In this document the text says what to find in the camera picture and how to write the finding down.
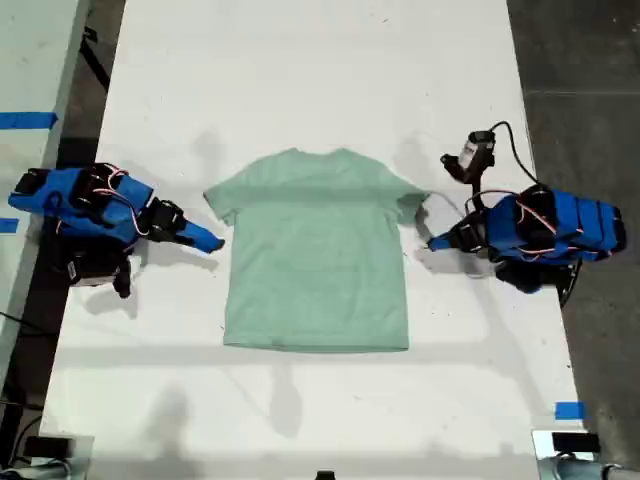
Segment pale green T-shirt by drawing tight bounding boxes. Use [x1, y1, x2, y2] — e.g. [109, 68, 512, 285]
[202, 147, 432, 354]

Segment square blue tape piece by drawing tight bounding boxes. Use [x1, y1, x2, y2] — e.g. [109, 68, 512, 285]
[554, 401, 586, 421]

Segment pale side table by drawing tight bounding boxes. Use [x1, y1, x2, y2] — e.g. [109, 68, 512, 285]
[0, 0, 92, 386]

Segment small black box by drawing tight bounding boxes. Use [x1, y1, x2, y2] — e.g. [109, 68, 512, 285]
[23, 436, 71, 459]
[551, 432, 601, 454]

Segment grey metal tube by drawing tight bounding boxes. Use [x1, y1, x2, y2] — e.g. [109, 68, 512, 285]
[0, 458, 74, 480]
[537, 455, 640, 480]

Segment black camera box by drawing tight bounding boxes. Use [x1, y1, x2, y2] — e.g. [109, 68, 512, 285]
[62, 249, 134, 301]
[439, 129, 496, 184]

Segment black base cable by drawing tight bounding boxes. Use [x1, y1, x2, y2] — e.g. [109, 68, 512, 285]
[558, 257, 585, 309]

